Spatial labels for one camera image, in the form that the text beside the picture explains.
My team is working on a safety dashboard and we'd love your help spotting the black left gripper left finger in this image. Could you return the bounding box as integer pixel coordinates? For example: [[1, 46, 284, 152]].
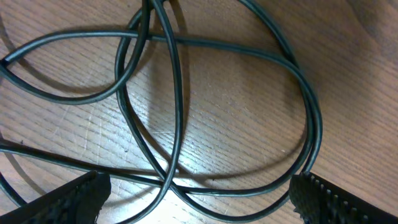
[[1, 171, 111, 223]]

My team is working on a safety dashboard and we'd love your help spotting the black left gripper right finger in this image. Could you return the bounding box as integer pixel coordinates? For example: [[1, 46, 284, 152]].
[[289, 172, 397, 224]]

